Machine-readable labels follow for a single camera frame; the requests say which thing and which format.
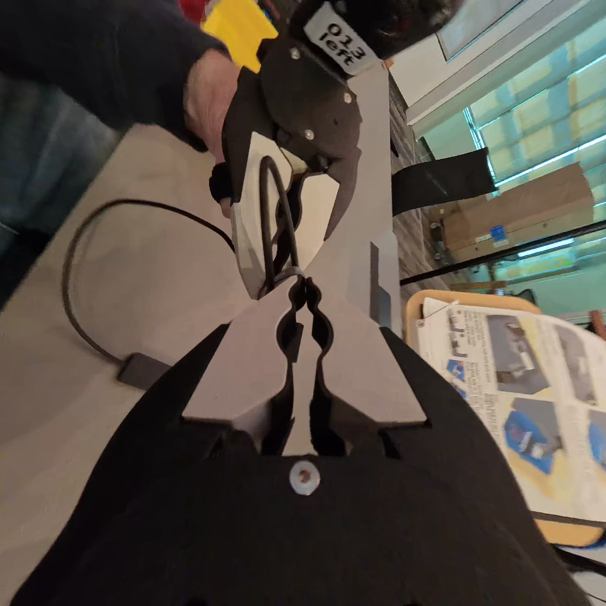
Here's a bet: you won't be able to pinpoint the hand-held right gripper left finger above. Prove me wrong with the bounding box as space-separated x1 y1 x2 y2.
182 278 306 455

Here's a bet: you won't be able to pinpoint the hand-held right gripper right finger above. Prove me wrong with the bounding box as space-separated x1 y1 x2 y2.
309 278 429 455

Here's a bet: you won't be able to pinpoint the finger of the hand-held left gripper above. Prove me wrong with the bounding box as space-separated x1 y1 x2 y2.
230 131 306 301
294 174 342 263

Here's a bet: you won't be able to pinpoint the dark grey hub cable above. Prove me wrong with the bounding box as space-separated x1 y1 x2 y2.
61 155 328 367

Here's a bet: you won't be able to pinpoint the yellow plastic bin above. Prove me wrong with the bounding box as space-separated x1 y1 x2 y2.
201 0 282 74

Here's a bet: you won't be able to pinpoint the black usb hub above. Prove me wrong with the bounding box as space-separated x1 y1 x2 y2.
116 352 173 392

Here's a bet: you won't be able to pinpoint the person's left forearm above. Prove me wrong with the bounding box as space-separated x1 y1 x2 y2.
0 0 230 154

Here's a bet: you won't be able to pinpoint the person's left hand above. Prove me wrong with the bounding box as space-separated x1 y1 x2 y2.
183 48 239 157

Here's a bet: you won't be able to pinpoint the black office chair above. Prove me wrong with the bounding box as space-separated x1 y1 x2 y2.
389 146 500 217

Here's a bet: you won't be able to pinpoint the printed instruction sheet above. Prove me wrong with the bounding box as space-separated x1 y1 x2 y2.
416 298 606 525

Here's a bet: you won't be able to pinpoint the person's legs in jeans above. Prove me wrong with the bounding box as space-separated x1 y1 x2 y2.
0 71 126 306

